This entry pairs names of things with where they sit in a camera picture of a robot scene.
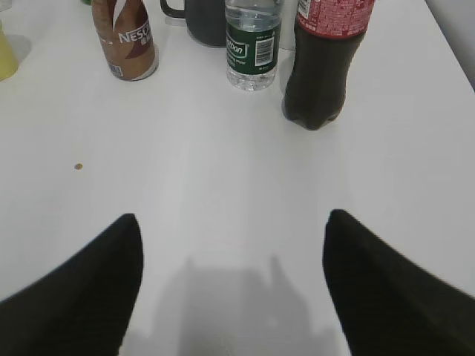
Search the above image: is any clear water bottle green label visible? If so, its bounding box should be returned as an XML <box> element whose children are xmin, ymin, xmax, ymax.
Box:
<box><xmin>225</xmin><ymin>0</ymin><xmax>284</xmax><ymax>91</ymax></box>

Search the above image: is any brown Nescafe coffee bottle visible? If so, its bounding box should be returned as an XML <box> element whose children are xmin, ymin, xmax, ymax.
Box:
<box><xmin>91</xmin><ymin>0</ymin><xmax>158</xmax><ymax>82</ymax></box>

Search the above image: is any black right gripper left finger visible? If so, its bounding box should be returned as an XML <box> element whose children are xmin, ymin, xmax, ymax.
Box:
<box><xmin>1</xmin><ymin>213</ymin><xmax>143</xmax><ymax>355</ymax></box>

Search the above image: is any dark grey mug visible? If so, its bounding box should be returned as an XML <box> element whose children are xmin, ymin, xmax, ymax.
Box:
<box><xmin>160</xmin><ymin>0</ymin><xmax>226</xmax><ymax>48</ymax></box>

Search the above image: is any cola bottle red label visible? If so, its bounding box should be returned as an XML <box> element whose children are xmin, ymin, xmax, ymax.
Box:
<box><xmin>283</xmin><ymin>1</ymin><xmax>375</xmax><ymax>131</ymax></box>

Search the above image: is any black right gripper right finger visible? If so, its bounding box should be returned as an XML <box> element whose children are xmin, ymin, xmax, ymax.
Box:
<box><xmin>322</xmin><ymin>209</ymin><xmax>474</xmax><ymax>355</ymax></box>

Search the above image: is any yellow paper cup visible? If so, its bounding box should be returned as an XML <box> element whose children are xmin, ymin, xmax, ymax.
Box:
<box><xmin>0</xmin><ymin>26</ymin><xmax>19</xmax><ymax>81</ymax></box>

